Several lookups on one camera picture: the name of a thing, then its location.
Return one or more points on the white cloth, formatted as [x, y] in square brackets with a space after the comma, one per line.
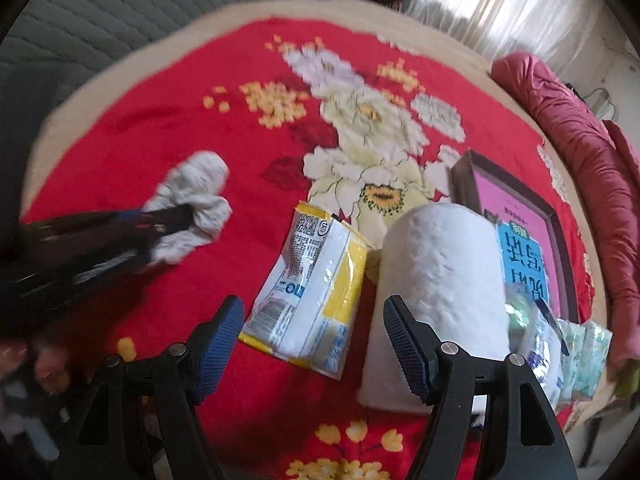
[200, 170]

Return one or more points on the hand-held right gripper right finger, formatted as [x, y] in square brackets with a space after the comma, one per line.
[407, 350]

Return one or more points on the person's left hand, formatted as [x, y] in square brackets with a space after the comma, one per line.
[47, 365]

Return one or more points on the pink quilt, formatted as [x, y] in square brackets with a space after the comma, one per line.
[575, 135]

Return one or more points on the dark brown shallow box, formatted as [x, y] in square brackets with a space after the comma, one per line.
[465, 175]

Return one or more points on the grey quilted sofa cover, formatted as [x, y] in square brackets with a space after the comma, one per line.
[125, 5]

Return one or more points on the green tissue pack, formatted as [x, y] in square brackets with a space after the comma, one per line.
[572, 355]
[597, 355]

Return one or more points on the red floral blanket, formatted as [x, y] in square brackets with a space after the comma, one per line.
[175, 110]

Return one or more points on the white sheer curtain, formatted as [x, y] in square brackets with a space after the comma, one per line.
[500, 0]

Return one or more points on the pink and blue book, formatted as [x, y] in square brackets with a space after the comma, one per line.
[505, 195]

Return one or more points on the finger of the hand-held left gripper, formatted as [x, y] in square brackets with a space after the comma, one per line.
[120, 265]
[125, 222]

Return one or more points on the green cloth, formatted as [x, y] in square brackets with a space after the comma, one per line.
[627, 382]

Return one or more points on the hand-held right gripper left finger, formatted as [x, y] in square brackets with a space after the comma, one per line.
[220, 350]

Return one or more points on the white toilet paper roll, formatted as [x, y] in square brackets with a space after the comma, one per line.
[440, 270]

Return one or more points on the yellow and white packet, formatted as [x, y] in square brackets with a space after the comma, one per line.
[300, 310]

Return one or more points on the beige bed sheet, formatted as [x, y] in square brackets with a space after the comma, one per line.
[310, 10]

